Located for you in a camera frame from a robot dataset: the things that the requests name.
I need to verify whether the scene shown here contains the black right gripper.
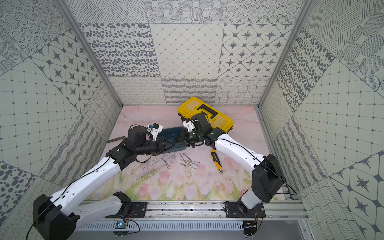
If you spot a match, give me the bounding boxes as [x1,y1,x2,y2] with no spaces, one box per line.
[172,128,203,148]

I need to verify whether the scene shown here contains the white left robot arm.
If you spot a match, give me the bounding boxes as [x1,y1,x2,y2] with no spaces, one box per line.
[32,124,165,240]

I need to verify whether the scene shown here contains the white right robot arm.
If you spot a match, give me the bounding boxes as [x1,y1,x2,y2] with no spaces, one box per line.
[181,114,285,212]

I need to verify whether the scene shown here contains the teal plastic storage box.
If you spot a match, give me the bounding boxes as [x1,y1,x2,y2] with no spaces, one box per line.
[158,127,187,154]

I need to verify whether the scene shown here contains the dark metal L-shaped wrench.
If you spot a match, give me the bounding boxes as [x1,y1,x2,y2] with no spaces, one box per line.
[107,136,126,143]

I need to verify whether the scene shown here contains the yellow black toolbox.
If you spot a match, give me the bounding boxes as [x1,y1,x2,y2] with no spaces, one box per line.
[178,97,234,133]

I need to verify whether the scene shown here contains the yellow black utility knife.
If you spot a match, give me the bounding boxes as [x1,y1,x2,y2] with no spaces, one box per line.
[211,150,223,174]

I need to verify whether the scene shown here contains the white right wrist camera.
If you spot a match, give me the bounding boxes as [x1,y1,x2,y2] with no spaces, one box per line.
[182,120,195,133]

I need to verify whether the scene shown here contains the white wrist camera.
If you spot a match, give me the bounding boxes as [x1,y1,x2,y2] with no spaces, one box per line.
[182,120,195,133]
[148,123,163,141]

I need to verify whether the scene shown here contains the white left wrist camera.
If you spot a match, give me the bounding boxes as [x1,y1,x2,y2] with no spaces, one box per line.
[148,123,163,141]

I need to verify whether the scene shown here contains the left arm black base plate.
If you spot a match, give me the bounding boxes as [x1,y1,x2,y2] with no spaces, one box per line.
[118,202,148,219]

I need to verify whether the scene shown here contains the aluminium mounting rail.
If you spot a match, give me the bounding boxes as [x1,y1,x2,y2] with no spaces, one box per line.
[77,200,310,221]

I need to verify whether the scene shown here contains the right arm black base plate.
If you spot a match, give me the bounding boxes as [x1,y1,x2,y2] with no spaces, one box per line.
[223,201,266,219]

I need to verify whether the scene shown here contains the white slotted cable duct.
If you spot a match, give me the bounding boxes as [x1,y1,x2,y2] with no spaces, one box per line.
[80,220,243,231]

